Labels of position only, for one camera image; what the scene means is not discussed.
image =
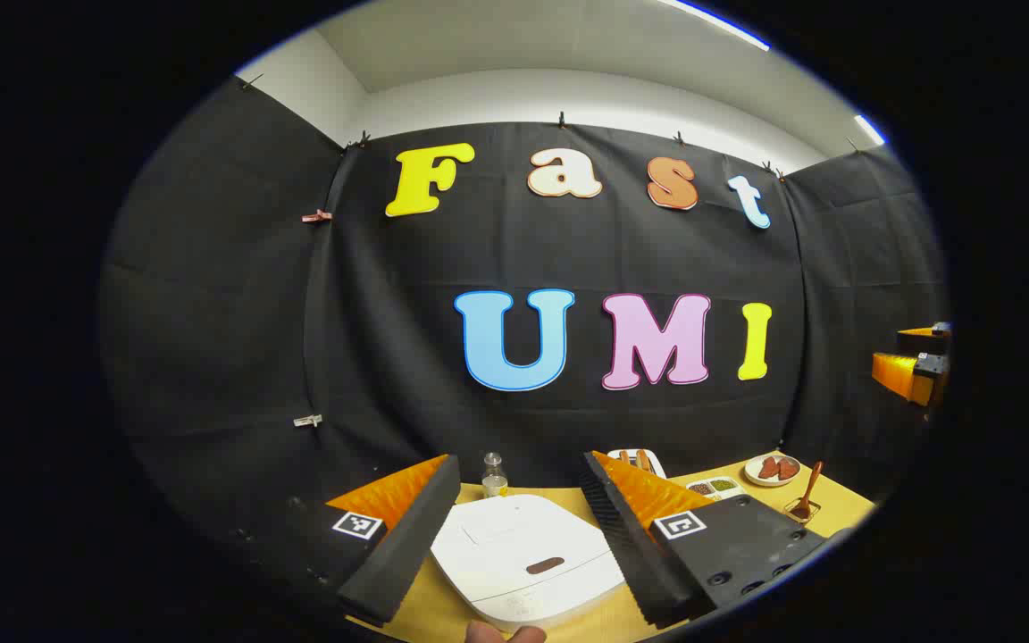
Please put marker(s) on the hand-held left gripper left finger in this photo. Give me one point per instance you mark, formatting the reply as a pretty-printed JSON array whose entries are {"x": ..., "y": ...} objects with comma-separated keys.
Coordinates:
[{"x": 407, "y": 545}]

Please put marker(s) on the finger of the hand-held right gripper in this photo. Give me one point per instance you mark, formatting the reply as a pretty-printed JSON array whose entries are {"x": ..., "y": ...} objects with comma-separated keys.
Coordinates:
[
  {"x": 903, "y": 375},
  {"x": 921, "y": 339}
]

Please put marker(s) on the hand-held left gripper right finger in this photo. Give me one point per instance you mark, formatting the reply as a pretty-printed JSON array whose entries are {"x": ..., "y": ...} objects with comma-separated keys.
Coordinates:
[{"x": 631, "y": 545}]

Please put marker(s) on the white rice cooker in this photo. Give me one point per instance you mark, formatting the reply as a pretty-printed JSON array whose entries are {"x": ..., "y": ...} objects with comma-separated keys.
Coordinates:
[{"x": 514, "y": 545}]

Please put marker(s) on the brown wooden spoon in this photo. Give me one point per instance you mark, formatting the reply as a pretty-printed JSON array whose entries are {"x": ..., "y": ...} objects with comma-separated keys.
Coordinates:
[{"x": 809, "y": 487}]

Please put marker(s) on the white toaster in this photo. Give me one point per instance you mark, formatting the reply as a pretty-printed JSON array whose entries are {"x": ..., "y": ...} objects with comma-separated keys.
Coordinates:
[{"x": 653, "y": 464}]

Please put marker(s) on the white divided bean dish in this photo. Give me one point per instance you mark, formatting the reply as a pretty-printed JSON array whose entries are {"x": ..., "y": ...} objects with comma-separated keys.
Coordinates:
[{"x": 715, "y": 488}]

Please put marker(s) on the small glass seasoning bottle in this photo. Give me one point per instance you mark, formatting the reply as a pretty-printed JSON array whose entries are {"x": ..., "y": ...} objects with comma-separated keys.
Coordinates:
[{"x": 494, "y": 478}]

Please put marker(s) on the round white plate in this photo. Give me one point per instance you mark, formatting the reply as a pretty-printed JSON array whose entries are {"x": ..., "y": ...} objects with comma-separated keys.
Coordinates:
[{"x": 751, "y": 473}]

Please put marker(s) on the red meat slice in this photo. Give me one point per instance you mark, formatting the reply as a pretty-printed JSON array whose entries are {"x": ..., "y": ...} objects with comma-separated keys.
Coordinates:
[
  {"x": 768, "y": 468},
  {"x": 788, "y": 467}
]

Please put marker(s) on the white cloth clip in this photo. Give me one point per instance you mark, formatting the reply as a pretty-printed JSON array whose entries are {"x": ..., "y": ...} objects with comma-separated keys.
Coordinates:
[{"x": 307, "y": 420}]

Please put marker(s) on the small ceiling light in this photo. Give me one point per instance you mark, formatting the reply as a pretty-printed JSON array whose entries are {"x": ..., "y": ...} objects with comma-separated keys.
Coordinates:
[{"x": 870, "y": 130}]

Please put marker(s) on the black backdrop cloth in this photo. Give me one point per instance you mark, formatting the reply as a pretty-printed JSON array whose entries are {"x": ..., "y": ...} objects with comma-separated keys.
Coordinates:
[{"x": 229, "y": 313}]

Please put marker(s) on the red cloth clip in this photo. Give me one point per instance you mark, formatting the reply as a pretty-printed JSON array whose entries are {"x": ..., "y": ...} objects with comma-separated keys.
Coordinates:
[{"x": 316, "y": 216}]

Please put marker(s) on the long ceiling light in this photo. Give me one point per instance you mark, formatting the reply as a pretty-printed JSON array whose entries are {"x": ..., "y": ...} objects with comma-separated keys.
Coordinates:
[{"x": 720, "y": 22}]

